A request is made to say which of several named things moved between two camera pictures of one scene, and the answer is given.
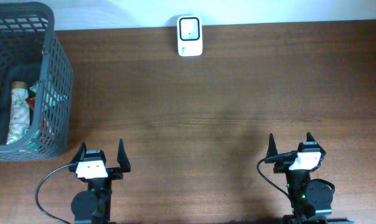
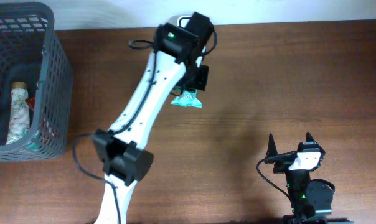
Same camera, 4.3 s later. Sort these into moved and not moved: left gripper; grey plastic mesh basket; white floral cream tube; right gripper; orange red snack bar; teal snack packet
Moved: teal snack packet; left gripper
Not moved: right gripper; grey plastic mesh basket; orange red snack bar; white floral cream tube
